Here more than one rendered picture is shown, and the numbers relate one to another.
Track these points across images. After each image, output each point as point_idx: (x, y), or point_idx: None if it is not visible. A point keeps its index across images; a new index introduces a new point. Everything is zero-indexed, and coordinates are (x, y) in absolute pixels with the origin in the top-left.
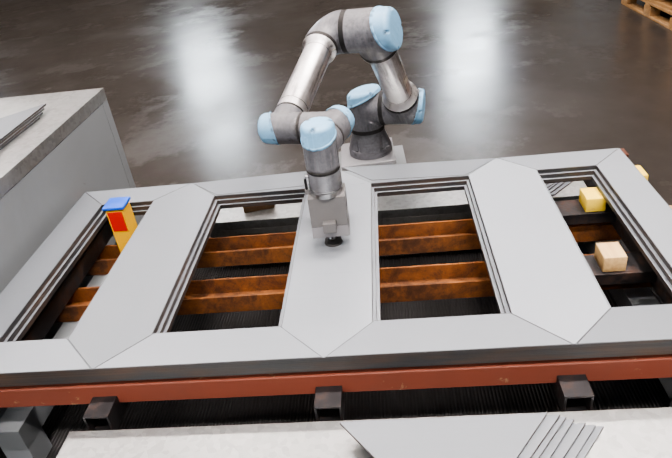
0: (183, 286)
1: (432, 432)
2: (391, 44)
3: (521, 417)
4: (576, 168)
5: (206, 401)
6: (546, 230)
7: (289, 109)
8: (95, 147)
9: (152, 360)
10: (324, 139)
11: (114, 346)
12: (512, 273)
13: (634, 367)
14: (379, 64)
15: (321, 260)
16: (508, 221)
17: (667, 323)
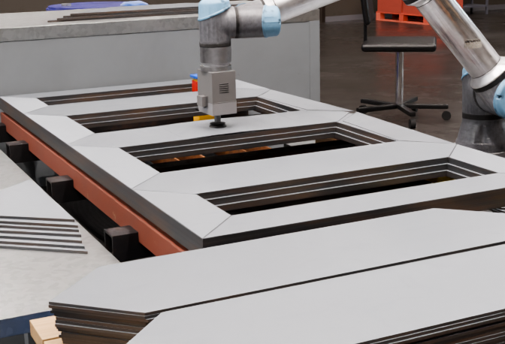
0: (132, 118)
1: (34, 197)
2: None
3: (64, 214)
4: (481, 170)
5: (106, 222)
6: (312, 169)
7: (253, 2)
8: (273, 53)
9: (39, 120)
10: (204, 11)
11: (47, 113)
12: (221, 167)
13: (153, 239)
14: (418, 9)
15: (186, 128)
16: (315, 159)
17: (185, 209)
